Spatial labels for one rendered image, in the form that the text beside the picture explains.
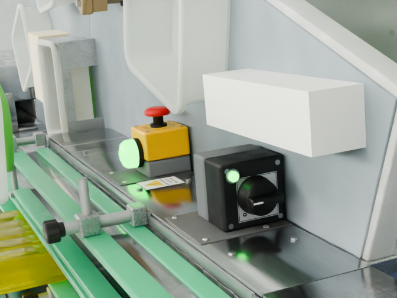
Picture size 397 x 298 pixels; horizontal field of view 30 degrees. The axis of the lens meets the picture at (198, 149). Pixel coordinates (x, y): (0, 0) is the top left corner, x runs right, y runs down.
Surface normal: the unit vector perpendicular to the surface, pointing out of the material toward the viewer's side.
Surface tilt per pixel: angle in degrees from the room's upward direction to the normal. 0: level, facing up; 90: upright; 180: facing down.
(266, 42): 0
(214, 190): 0
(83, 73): 90
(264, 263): 90
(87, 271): 90
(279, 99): 0
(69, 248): 90
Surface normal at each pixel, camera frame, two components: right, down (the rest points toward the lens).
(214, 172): -0.91, 0.16
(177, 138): 0.39, 0.18
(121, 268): -0.08, -0.97
